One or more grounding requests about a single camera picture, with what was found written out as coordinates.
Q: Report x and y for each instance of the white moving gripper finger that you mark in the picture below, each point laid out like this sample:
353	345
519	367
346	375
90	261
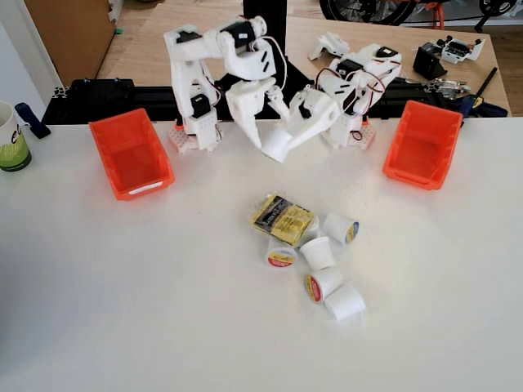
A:
290	122
279	102

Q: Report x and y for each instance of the white fixed gripper finger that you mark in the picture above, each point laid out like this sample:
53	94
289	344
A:
249	122
306	136

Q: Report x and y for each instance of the white coffee pod blue lid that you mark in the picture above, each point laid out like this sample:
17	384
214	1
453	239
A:
275	145

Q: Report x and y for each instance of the yellow black sachet bundle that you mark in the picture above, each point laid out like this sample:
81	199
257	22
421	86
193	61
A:
282	220

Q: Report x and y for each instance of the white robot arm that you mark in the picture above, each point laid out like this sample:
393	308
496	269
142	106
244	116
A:
388	67
184	73

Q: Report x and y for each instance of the white coffee pod red lid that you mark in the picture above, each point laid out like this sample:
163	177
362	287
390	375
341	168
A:
327	281
282	255

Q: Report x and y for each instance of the white printed robot part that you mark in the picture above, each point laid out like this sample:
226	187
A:
327	45

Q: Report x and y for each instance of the black bicycle wheel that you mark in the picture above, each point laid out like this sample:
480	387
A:
347	12

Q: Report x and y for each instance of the white pod blue yellow lid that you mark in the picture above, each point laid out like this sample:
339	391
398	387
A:
337	226

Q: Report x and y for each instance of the black printed part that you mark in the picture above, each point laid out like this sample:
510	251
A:
427	61

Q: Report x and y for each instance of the silver metal clamp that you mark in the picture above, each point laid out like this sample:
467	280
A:
449	86

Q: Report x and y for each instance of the orange plastic bin white label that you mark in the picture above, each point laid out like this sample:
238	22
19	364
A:
118	143

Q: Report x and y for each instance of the white part with electronics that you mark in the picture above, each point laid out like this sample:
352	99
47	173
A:
457	51

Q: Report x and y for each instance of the orange metal stand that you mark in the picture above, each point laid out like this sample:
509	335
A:
440	16

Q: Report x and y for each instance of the blue yellow bar clamp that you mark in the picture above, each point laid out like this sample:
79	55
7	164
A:
470	104

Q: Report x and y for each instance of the black flat box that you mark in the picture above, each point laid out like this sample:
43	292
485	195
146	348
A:
102	85

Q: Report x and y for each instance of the wooden cabinet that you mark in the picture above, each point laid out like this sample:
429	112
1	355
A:
69	36

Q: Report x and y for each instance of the white green mug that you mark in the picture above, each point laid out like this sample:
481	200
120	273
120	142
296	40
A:
12	139

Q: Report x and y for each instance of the black camera mast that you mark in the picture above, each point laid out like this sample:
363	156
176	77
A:
269	7

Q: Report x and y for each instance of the black aluminium rail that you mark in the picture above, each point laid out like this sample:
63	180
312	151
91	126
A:
81	112

